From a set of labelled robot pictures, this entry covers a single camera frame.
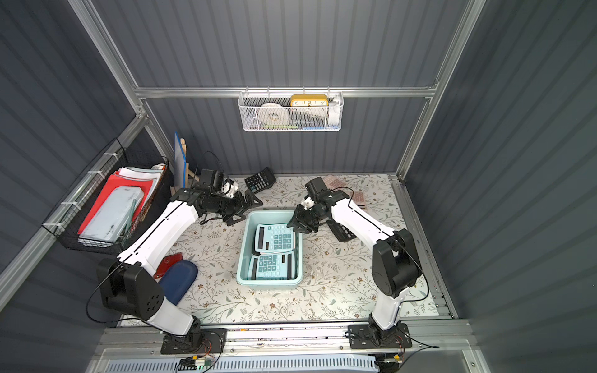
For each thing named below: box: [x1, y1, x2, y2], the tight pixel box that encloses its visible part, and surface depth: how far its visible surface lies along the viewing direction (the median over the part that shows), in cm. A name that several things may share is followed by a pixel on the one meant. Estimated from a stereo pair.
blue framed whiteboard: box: [174, 131, 187, 189], surface depth 96 cm
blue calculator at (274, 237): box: [254, 223, 296, 253], surface depth 89 cm
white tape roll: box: [258, 102, 290, 126], surface depth 85 cm
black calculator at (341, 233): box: [326, 219, 358, 242], surface depth 98 cm
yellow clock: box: [289, 94, 329, 108], surface depth 90 cm
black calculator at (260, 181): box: [244, 167, 277, 195], surface depth 118 cm
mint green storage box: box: [236, 208, 304, 290], surface depth 86 cm
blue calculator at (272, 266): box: [247, 250, 296, 281], surface depth 84 cm
